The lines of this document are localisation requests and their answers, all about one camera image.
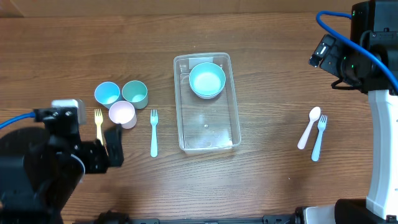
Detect pink plastic cup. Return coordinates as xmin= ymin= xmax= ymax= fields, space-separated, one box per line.
xmin=108 ymin=101 xmax=137 ymax=129

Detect blue plastic cup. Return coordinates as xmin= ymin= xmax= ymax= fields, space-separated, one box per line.
xmin=94 ymin=82 xmax=123 ymax=109

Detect green plastic cup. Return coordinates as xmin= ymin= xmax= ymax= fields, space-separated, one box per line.
xmin=122 ymin=80 xmax=149 ymax=109

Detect blue plastic bowl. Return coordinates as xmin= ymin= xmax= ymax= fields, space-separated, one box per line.
xmin=190 ymin=85 xmax=224 ymax=95

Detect teal plastic bowl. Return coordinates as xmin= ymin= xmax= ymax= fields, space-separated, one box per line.
xmin=189 ymin=62 xmax=226 ymax=86

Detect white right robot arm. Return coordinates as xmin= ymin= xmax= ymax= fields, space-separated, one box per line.
xmin=301 ymin=32 xmax=397 ymax=223

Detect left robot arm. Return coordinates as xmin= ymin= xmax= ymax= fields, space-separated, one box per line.
xmin=1 ymin=107 xmax=124 ymax=223

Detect clear plastic container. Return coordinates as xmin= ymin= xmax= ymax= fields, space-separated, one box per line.
xmin=174 ymin=52 xmax=241 ymax=153

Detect yellow plastic fork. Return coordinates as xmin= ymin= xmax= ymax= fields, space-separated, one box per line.
xmin=94 ymin=108 xmax=106 ymax=147

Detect light blue plastic fork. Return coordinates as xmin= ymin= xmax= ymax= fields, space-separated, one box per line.
xmin=311 ymin=114 xmax=328 ymax=162
xmin=150 ymin=110 xmax=159 ymax=158

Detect pink plastic spoon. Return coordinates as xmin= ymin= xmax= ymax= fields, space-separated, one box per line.
xmin=297 ymin=106 xmax=321 ymax=149

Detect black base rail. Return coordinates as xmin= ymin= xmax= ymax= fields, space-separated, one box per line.
xmin=75 ymin=211 xmax=303 ymax=224

